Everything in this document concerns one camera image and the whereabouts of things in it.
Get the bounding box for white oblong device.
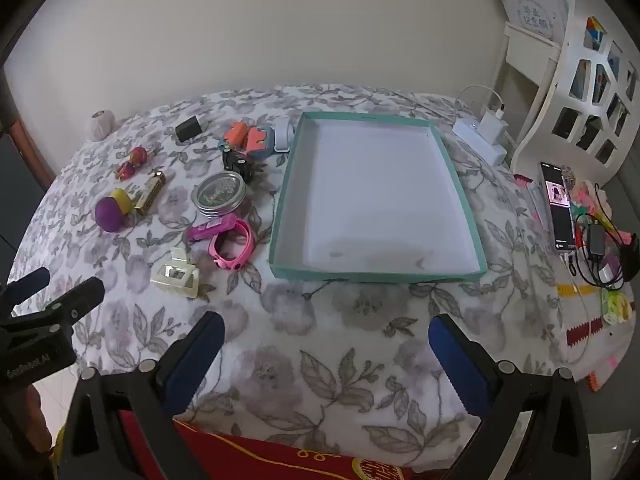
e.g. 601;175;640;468
274;117;296;155

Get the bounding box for white printed poster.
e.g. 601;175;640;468
492;0;571;41

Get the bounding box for white yarn ball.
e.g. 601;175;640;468
90;108;117;142

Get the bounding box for black charger cube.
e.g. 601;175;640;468
175;115;202;142

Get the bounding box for magenta bar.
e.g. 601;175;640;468
187;213;238;242

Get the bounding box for smartphone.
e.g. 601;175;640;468
539;161;576;252

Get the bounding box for grey floral blanket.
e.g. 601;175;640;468
10;84;636;461

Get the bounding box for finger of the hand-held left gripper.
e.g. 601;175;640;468
10;276;106;331
0;266;52;306

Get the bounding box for green and yellow toy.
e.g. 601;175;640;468
601;287;633;325

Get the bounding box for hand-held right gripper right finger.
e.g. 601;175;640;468
427;312;593;480

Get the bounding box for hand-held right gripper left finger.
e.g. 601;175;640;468
59;310;226;480

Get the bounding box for pink watch band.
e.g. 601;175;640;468
208;219;252;272

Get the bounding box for orange and blue puzzle block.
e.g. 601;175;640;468
245;126;277;158

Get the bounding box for cream hair claw clip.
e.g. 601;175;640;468
150;247;201;301

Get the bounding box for white lattice bookshelf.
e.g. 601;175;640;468
510;0;640;196

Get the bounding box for white cable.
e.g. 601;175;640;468
455;85;506;116

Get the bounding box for black power adapter with cable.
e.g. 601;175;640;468
575;200;640;288

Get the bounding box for round tin with clear lid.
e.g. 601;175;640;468
192;171;248;218

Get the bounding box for purple and yellow toy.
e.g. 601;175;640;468
95;188;137;233

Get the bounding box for teal shallow cardboard box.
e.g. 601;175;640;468
269;111;488;283

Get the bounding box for red gourd toy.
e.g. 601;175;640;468
114;146;150;181

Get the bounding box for black toy car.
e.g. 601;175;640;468
222;147;258;184

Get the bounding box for white power strip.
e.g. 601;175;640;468
452;117;508;167

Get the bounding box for gold harmonica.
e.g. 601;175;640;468
131;171;167;215

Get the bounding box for red cloth with gold print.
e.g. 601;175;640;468
122;410;486;480

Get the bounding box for white plug charger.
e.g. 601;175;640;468
480;104;507;138

